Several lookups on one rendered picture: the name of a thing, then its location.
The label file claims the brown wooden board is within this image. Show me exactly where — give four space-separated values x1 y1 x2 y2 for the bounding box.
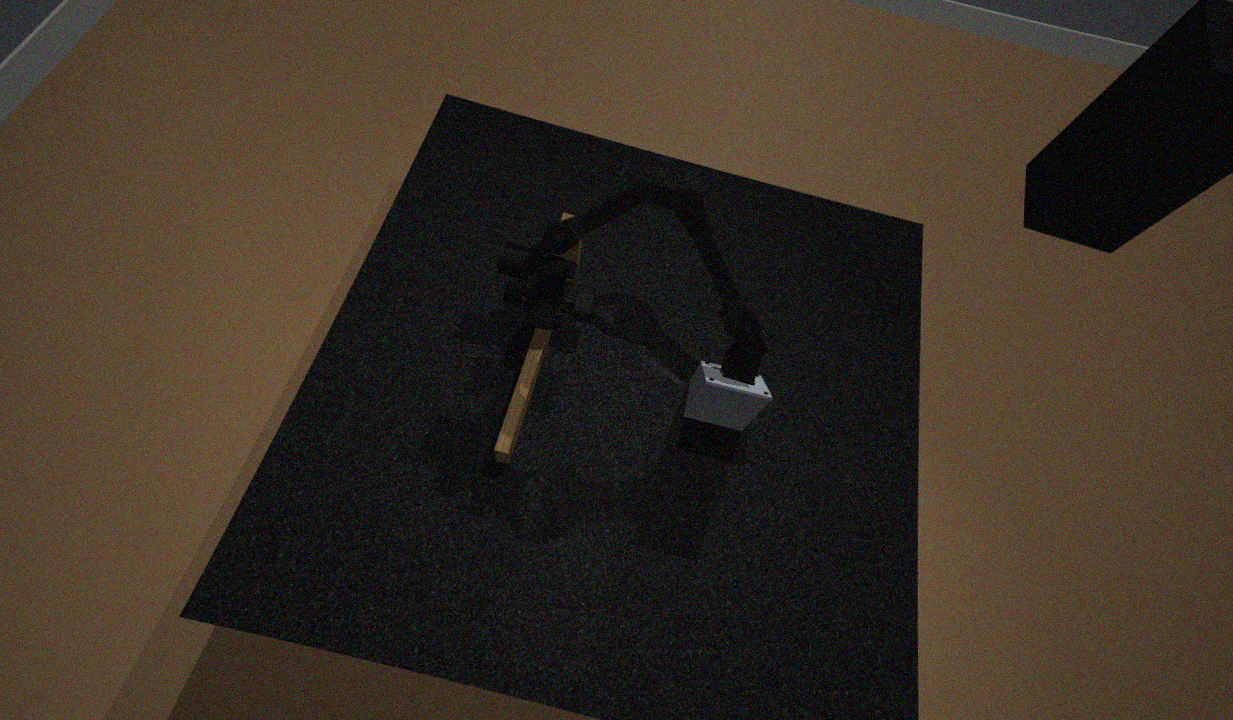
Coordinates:
494 328 552 464

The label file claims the brown wooden post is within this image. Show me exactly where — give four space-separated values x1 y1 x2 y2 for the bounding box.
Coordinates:
555 213 583 284

